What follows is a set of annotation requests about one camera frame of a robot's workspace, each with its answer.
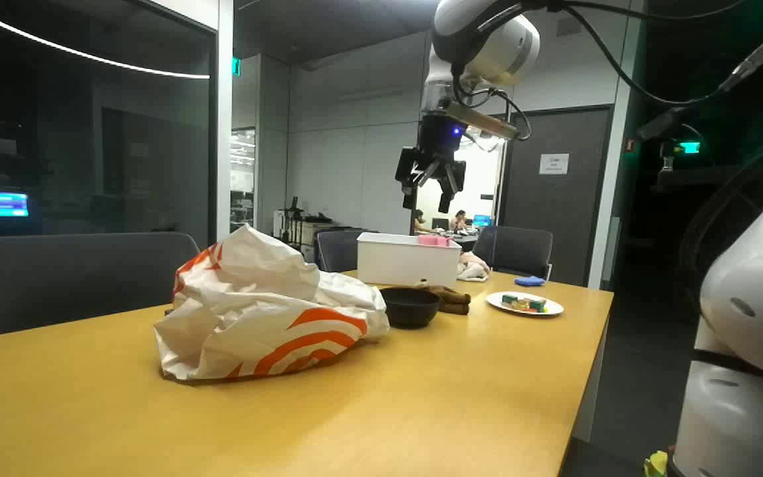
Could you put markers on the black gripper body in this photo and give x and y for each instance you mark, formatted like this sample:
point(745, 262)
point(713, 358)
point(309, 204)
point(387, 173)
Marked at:
point(437, 132)

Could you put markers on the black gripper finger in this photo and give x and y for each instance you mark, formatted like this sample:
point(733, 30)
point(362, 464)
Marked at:
point(407, 173)
point(452, 181)

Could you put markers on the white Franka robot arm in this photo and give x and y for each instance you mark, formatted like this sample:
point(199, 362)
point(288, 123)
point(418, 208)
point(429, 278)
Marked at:
point(753, 291)

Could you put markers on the pink item on box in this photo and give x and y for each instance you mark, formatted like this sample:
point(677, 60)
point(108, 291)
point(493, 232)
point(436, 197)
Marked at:
point(436, 240)

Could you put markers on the white rectangular box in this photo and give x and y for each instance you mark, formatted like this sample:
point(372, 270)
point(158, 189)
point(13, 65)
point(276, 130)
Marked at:
point(407, 258)

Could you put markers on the white crumpled bag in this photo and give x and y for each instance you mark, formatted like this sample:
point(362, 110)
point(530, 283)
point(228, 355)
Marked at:
point(476, 269)

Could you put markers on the white paper door sign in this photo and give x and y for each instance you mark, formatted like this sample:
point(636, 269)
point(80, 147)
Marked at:
point(554, 162)

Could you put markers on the dark grey door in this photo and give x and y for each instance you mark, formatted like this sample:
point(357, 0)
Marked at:
point(558, 220)

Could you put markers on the brown object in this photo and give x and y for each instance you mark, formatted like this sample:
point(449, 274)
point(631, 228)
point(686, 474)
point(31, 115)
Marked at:
point(455, 303)

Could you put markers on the blue round lid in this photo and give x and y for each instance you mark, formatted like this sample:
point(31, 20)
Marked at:
point(530, 278)

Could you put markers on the black bowl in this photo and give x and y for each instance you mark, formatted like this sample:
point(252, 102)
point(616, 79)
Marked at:
point(408, 306)

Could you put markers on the green food on plate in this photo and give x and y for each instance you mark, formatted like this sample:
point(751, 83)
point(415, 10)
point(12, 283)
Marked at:
point(522, 303)

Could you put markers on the white round plate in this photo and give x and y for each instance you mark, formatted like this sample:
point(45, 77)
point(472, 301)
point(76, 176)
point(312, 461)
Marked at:
point(526, 306)

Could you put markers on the white orange plastic bag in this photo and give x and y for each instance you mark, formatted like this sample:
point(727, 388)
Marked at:
point(257, 318)

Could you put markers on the green exit sign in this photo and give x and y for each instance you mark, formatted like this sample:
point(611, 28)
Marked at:
point(690, 147)

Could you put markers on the yellow green object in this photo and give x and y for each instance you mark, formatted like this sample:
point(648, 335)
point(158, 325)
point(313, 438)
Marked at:
point(659, 464)

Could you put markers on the large grey office chair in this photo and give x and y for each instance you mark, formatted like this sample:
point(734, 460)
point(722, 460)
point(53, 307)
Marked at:
point(65, 278)

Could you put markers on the blue lit monitor screen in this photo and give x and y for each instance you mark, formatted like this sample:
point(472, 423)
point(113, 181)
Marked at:
point(2, 204)

